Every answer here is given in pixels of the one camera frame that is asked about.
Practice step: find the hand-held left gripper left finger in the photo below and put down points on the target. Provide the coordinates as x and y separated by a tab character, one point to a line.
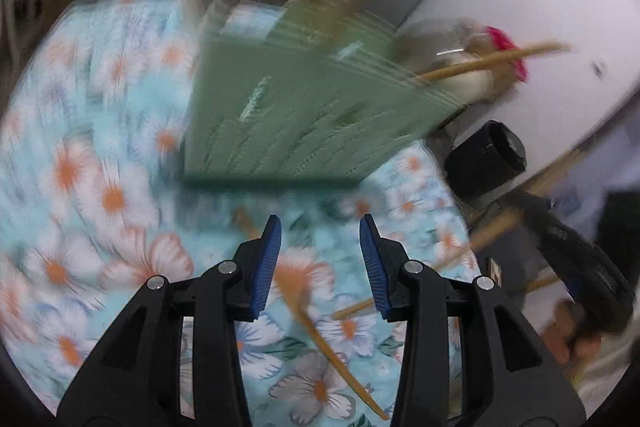
265	267

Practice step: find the green star-perforated utensil holder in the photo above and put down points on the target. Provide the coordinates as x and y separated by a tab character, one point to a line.
300	107

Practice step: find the black round trash bin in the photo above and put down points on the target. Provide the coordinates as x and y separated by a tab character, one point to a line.
487	157

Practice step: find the floral light blue tablecloth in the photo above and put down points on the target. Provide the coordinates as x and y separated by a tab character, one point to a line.
100	207

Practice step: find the pink fluffy object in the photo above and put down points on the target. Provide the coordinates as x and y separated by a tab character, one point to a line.
510	47

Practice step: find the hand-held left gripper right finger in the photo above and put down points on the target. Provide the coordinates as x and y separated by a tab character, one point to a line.
375	267

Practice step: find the person's right hand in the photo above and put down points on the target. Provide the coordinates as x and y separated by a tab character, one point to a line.
570	337

